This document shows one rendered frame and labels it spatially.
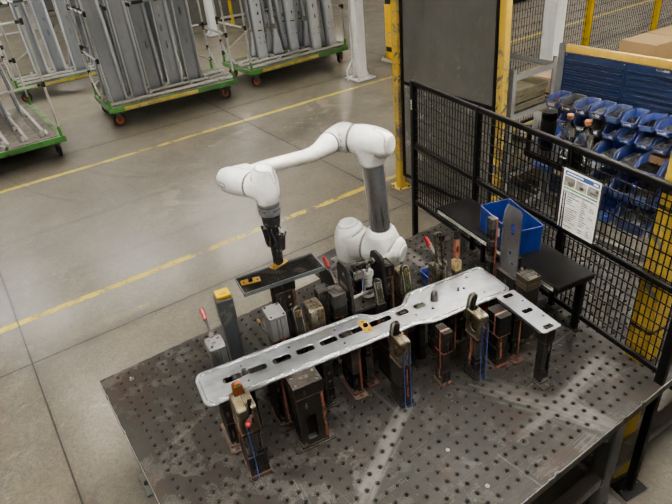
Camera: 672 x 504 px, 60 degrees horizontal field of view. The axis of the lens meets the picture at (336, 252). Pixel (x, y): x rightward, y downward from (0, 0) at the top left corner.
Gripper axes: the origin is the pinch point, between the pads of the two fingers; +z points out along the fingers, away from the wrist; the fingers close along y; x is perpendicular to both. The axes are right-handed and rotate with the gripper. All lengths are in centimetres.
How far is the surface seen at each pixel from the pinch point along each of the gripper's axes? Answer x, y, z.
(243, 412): -58, 36, 20
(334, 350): -12.0, 38.2, 24.9
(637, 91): 262, 68, -2
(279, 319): -17.8, 15.3, 15.4
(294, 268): 6.3, 2.5, 9.2
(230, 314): -24.3, -7.9, 18.7
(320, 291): 5.6, 17.3, 15.3
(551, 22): 478, -72, 8
